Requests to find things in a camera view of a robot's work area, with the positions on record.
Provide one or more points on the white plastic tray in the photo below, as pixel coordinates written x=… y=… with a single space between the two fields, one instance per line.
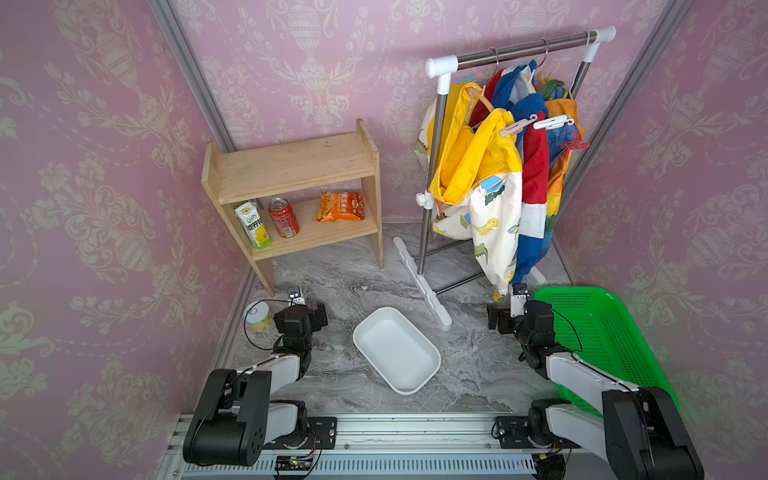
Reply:
x=402 y=355

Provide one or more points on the wooden two-tier shelf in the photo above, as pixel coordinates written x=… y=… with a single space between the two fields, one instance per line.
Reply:
x=229 y=179

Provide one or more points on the blue red white jacket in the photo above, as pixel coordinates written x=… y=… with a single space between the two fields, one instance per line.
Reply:
x=514 y=92

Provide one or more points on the red clothespin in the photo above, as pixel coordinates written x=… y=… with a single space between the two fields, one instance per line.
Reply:
x=575 y=143

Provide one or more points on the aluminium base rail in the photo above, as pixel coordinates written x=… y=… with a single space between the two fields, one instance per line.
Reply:
x=380 y=446

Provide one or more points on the orange snack bag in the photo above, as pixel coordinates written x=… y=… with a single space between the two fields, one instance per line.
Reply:
x=341 y=206

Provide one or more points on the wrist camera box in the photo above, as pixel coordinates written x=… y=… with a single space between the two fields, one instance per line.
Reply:
x=519 y=296
x=295 y=296

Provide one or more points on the white clothespin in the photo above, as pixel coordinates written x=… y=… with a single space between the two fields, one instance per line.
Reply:
x=552 y=123

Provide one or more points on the rainbow striped jacket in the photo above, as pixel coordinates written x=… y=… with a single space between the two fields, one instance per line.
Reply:
x=558 y=101

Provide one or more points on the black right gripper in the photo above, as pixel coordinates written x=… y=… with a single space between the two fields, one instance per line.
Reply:
x=498 y=315

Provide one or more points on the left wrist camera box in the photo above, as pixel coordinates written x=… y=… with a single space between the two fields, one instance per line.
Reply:
x=295 y=296

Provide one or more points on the green white juice carton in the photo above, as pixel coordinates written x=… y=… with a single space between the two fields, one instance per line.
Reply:
x=249 y=217

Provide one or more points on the yellow dinosaur print jacket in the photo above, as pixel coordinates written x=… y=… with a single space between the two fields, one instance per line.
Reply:
x=478 y=185

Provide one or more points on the pink clothespin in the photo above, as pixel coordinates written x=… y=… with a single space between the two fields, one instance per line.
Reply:
x=519 y=126

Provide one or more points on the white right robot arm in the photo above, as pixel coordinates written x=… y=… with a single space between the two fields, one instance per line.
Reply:
x=636 y=430

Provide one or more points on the small circuit board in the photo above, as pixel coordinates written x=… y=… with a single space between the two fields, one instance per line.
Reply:
x=288 y=464

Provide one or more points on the green plastic basket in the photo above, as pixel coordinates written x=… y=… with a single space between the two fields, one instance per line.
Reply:
x=595 y=323

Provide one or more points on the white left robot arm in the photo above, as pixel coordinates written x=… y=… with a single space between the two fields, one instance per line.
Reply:
x=236 y=416

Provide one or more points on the metal clothes rack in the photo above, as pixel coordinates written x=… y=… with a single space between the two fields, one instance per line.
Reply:
x=442 y=69

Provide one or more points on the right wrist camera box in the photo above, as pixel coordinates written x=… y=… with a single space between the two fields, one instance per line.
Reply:
x=519 y=296

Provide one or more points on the red soda can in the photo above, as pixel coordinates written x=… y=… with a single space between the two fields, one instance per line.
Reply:
x=283 y=218

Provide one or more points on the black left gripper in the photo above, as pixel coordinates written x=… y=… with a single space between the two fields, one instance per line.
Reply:
x=318 y=313

